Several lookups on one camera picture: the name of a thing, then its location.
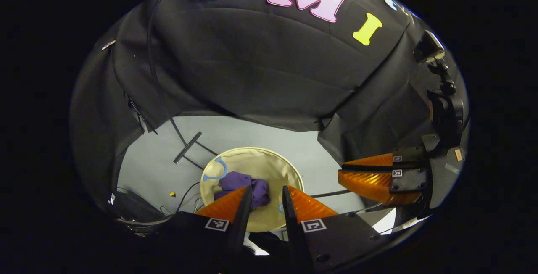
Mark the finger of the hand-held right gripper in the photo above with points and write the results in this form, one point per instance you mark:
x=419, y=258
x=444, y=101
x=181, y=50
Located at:
x=410, y=156
x=410, y=181

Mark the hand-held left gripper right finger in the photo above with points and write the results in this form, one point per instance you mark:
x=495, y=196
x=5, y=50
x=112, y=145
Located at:
x=294, y=240

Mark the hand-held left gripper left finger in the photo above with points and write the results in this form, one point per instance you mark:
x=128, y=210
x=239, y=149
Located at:
x=241, y=219

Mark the cream round laundry hamper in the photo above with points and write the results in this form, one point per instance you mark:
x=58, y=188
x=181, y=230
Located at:
x=269, y=169

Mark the dark floor object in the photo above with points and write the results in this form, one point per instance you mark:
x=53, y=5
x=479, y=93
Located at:
x=134, y=211

